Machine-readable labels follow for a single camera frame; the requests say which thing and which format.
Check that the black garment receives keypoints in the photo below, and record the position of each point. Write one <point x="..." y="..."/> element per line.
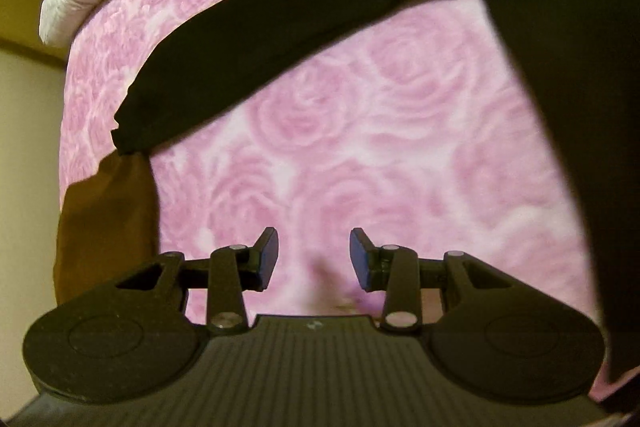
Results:
<point x="578" y="61"/>

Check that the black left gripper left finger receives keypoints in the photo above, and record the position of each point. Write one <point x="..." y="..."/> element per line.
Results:
<point x="144" y="329"/>

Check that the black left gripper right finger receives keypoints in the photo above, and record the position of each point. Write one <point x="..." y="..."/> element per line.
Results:
<point x="490" y="333"/>

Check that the pink rose patterned blanket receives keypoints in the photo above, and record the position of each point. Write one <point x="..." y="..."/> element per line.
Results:
<point x="415" y="129"/>

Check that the brown cloth at bed edge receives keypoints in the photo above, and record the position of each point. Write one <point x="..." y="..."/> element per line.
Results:
<point x="109" y="225"/>

